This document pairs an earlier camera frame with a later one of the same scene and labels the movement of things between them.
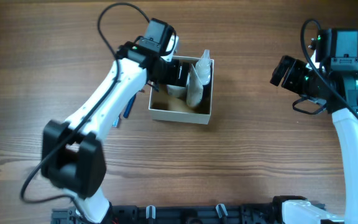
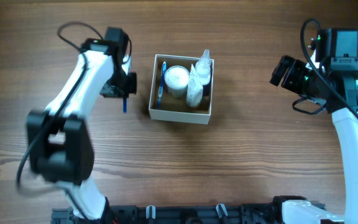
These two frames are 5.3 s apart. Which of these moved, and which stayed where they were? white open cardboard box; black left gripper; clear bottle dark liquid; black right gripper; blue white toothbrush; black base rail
Moved: black left gripper; blue white toothbrush
Stayed: clear bottle dark liquid; black base rail; white open cardboard box; black right gripper
